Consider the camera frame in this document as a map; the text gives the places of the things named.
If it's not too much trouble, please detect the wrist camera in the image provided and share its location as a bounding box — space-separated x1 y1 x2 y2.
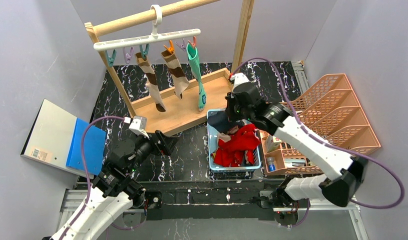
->
230 72 251 94
124 116 150 139

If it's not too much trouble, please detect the lilac clothespin right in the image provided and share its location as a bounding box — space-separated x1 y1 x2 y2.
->
175 39 187 52

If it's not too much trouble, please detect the beige brown sock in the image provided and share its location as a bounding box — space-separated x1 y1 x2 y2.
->
161 50 190 99
135 52 166 112

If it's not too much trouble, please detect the beige brown sock left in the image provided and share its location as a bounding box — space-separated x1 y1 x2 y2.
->
135 52 166 112

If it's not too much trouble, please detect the beige brown sock right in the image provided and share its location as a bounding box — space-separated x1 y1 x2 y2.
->
161 50 190 99

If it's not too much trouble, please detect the grey metal rail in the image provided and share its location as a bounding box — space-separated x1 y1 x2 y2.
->
292 61 310 94

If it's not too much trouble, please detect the mint green patterned sock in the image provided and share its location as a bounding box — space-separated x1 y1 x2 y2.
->
186 43 207 111

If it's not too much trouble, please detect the lilac clothespin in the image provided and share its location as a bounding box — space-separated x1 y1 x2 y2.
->
175 39 187 52
122 46 134 65

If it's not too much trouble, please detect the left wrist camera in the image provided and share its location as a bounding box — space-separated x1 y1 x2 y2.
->
124 116 150 139

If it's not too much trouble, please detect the white plastic clip hanger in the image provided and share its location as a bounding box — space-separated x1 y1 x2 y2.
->
94 4 201 52

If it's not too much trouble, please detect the peach plastic desk organizer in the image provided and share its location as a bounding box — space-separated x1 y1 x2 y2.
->
260 73 381 176

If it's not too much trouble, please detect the teal clothespin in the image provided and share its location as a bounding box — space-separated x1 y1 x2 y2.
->
104 49 117 67
139 43 150 61

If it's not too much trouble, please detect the lilac clothespin left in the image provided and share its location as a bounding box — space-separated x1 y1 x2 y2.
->
122 46 134 65

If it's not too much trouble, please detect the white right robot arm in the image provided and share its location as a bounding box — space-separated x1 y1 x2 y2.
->
225 82 367 207

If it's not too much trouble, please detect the coral clothespin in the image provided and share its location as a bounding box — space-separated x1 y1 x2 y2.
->
188 36 196 48

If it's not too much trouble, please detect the dark navy sock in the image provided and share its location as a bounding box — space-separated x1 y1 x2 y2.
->
207 111 244 133

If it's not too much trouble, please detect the beige sock in basket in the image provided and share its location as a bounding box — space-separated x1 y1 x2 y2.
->
217 132 237 143

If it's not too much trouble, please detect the white cardboard box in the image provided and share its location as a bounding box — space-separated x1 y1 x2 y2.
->
264 135 282 153

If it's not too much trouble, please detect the teal clothespin far left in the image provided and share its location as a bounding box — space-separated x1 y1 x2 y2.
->
104 49 117 67

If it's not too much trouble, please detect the orange clothespin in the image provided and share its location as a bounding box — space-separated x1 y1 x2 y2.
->
164 40 175 54

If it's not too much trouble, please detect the red sock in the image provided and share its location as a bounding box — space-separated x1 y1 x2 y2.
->
212 123 261 168

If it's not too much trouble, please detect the light blue perforated basket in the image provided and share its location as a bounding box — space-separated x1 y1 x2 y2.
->
207 108 262 173

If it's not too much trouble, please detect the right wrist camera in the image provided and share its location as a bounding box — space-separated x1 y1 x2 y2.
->
230 72 251 94

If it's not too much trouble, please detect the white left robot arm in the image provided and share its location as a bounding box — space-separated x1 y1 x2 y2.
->
48 130 179 240

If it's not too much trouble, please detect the blue capped bottle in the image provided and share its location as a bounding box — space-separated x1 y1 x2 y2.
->
265 157 276 172

